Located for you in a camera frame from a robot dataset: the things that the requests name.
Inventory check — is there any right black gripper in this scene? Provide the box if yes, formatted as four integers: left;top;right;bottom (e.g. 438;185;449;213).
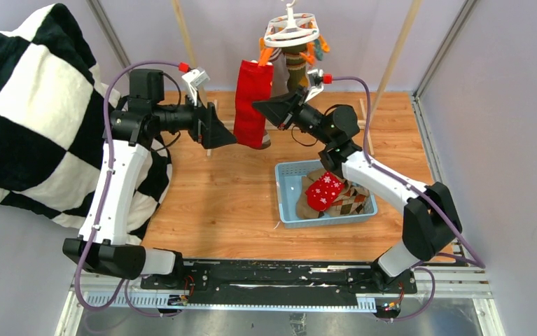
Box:
251;85;333;147

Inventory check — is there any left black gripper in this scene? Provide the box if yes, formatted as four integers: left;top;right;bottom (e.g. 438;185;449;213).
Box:
153;87;237;148

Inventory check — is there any light blue plastic basket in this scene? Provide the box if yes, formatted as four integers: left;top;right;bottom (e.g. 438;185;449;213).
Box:
275;160;377;229

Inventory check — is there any red patterned sock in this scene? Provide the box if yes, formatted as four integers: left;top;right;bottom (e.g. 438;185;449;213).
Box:
306;180;344;211

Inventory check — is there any tan brown sock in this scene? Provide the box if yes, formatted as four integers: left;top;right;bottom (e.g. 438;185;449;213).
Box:
302;168;340;187
295;185;324;220

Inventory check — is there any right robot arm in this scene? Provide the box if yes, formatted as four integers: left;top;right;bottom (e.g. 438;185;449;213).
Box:
251;87;463;293

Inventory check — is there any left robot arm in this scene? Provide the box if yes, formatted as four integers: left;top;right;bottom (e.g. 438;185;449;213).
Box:
62;67;237;289

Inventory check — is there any white round clip hanger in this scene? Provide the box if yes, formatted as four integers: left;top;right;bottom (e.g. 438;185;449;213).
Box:
263;1;320;48

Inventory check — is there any wooden clothes rack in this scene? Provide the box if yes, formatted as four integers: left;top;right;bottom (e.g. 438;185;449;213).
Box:
170;0;423;159

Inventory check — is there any brown striped sock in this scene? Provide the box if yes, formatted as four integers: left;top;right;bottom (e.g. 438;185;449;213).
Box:
259;129;272;150

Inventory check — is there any grey sock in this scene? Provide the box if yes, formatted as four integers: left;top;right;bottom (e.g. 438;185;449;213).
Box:
270;49;289;97

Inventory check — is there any green striped sock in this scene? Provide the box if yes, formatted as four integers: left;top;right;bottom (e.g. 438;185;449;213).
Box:
282;43;309;92

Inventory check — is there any orange clothes peg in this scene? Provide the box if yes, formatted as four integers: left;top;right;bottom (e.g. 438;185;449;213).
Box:
300;39;330;67
258;41;273;67

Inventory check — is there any black white checkered blanket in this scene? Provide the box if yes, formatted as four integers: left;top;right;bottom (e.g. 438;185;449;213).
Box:
0;3;174;246

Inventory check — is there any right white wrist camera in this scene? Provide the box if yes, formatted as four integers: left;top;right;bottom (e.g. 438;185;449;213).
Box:
305;69;324;103

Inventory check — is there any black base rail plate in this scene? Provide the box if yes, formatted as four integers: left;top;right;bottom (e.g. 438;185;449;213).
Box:
140;259;417;309

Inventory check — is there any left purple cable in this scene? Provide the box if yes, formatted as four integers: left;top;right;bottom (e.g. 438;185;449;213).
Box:
74;60;191;319

